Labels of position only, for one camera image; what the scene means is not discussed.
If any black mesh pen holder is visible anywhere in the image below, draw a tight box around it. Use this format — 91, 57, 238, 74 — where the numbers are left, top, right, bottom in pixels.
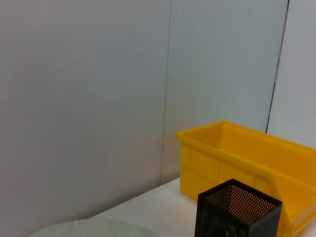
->
194, 178, 283, 237

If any yellow plastic bin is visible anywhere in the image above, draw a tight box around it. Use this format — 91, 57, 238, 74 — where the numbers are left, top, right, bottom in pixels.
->
175, 120, 316, 237

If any pale green glass fruit plate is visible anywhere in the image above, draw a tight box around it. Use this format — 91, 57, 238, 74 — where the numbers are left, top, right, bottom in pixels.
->
28, 217, 162, 237

